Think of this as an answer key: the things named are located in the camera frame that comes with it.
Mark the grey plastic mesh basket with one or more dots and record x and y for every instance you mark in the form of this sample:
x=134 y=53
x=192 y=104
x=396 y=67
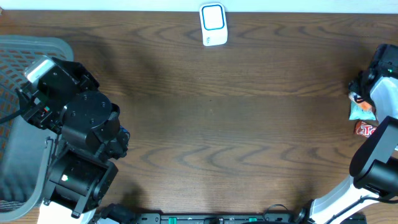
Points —
x=25 y=149

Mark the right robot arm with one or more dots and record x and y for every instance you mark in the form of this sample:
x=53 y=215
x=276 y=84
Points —
x=373 y=169

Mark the green white wipes packet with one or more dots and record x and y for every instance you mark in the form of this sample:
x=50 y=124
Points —
x=356 y=112

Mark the orange small box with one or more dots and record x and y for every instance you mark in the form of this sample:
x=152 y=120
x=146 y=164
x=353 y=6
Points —
x=358 y=102

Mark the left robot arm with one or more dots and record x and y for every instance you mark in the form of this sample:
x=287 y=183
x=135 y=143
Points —
x=63 y=97

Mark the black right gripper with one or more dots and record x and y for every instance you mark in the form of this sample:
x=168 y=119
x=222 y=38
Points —
x=355 y=85

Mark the white barcode scanner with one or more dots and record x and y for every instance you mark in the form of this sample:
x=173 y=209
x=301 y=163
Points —
x=214 y=27

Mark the red chocolate bar wrapper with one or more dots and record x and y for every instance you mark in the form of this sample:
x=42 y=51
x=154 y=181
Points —
x=364 y=129

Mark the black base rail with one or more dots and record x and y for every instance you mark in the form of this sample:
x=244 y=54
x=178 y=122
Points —
x=116 y=213

